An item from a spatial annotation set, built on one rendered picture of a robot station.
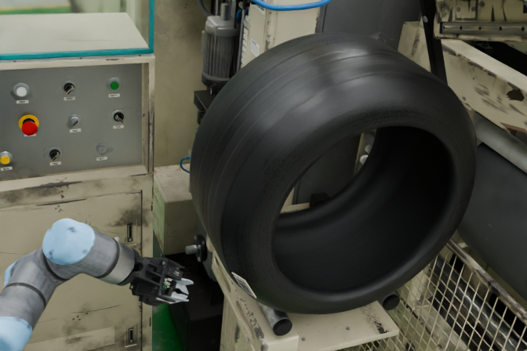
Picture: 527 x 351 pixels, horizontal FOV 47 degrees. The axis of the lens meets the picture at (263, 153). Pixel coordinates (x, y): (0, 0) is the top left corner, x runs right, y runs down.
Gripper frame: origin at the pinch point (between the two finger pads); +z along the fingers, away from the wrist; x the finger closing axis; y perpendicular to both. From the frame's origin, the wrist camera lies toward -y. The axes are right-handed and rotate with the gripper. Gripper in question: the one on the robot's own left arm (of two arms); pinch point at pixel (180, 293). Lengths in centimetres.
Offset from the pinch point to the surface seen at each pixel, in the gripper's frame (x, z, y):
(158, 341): -2, 91, -87
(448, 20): 72, 15, 45
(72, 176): 31, 6, -58
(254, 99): 33.7, -18.7, 22.2
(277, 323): -0.7, 16.8, 14.2
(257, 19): 63, -8, 8
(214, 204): 14.7, -13.1, 14.3
